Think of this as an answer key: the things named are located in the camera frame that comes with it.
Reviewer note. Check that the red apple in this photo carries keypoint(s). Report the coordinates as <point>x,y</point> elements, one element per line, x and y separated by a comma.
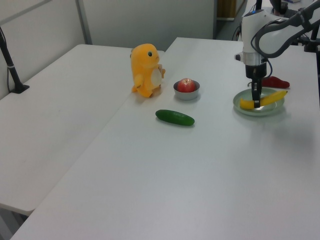
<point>186,86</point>

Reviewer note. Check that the pale green plastic plate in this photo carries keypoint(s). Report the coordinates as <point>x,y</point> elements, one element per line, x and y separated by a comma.
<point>260,113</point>

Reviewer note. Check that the yellow banana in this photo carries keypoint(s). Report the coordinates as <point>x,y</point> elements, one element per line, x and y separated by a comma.
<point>272,98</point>

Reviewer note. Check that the red chili pepper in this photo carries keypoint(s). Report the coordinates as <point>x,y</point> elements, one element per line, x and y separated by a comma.
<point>277,82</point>

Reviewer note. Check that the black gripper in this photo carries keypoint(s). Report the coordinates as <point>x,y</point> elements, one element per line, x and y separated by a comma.
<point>255,71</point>

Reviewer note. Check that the orange plush toy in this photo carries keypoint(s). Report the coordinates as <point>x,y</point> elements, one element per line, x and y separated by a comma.
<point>145,72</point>

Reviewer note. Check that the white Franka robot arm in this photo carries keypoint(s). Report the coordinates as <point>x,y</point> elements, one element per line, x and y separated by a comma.
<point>250,32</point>

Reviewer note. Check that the black camera pole with base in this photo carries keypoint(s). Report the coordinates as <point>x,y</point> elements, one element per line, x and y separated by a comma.
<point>12,71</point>

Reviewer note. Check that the black clamp stand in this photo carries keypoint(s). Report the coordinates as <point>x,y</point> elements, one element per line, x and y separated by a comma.
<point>312,45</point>

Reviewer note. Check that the grey bowl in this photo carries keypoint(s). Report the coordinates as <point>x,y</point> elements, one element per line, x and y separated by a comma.
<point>186,96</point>

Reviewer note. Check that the green cucumber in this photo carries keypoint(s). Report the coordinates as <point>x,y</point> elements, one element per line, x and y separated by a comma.
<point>175,118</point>

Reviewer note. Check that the brown wooden cabinet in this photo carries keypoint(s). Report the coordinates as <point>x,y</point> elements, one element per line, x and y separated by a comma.
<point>226,8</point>

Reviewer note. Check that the grey partition post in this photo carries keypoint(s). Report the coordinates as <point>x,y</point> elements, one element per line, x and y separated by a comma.
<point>83,22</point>

